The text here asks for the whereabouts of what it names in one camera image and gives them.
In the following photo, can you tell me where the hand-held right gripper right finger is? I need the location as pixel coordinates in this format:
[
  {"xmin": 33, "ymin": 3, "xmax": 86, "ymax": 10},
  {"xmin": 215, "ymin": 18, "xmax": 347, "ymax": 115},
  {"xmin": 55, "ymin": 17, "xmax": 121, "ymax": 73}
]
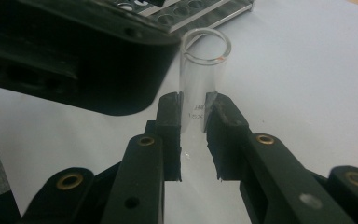
[{"xmin": 205, "ymin": 91, "xmax": 355, "ymax": 224}]

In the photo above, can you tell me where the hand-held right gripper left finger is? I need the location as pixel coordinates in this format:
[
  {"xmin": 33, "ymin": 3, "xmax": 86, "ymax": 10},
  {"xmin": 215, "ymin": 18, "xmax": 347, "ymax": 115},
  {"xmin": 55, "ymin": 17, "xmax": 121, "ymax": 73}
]
[{"xmin": 101, "ymin": 91, "xmax": 182, "ymax": 224}]

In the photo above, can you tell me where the clear glass test tube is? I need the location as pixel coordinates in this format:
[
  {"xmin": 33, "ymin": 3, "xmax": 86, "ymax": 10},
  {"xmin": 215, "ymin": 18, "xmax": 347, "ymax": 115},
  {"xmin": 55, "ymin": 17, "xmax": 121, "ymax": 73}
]
[{"xmin": 179, "ymin": 27, "xmax": 233, "ymax": 134}]

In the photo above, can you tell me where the silver metal test tube rack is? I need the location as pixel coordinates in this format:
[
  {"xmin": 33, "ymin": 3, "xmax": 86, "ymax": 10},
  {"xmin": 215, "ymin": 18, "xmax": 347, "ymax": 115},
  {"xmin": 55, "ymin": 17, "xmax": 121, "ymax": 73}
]
[{"xmin": 106, "ymin": 0, "xmax": 256, "ymax": 34}]

